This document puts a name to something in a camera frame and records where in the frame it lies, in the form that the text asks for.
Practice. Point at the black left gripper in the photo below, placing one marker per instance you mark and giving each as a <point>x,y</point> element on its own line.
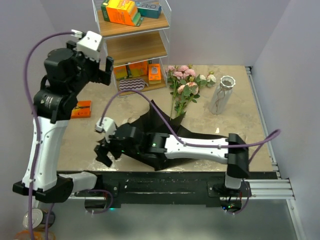
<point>100,76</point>

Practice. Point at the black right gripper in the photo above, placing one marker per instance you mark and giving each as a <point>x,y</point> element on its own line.
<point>102,157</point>

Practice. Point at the black wrapping paper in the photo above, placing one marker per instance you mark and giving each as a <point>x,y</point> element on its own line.
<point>156,121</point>

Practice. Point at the pink artificial flower bouquet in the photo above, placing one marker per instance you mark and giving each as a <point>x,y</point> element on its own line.
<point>185,85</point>

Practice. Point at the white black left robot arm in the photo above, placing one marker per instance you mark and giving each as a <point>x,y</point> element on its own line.
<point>68,70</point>

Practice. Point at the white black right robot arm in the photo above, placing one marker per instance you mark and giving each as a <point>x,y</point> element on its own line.
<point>159,149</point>

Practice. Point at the orange sponge pack left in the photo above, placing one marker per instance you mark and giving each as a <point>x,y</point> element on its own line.
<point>120,73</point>

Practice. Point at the orange sponge pack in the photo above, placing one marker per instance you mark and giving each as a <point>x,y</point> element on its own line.
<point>154,73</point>
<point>120,73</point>
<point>137,69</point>

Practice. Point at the orange sponge pack middle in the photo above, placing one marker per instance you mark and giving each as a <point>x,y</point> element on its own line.
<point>137,69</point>

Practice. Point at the orange sponge pack right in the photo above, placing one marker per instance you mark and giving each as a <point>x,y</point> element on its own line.
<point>154,73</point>

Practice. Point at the orange razor package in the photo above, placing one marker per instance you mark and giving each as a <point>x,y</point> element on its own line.
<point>83,109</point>

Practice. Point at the orange sponge box top shelf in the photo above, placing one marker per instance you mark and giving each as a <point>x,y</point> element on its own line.
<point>123,12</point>

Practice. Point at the teal box top shelf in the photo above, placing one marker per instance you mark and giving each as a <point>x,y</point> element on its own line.
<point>149,10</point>

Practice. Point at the metal tin can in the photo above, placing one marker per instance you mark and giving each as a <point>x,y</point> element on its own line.
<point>39,218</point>

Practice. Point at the orange plastic container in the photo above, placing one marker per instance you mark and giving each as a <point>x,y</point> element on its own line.
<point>38,235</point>

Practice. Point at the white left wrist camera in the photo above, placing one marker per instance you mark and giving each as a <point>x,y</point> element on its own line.
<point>89,44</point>

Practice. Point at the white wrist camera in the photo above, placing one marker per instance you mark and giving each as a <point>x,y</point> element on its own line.
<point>106,125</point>
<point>89,44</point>

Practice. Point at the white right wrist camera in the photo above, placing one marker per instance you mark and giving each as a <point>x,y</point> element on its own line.
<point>106,125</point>

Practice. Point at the white wire wooden shelf rack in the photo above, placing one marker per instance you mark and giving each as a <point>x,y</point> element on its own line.
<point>135,44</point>

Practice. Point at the aluminium rail frame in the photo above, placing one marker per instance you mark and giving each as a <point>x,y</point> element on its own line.
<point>269,215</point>

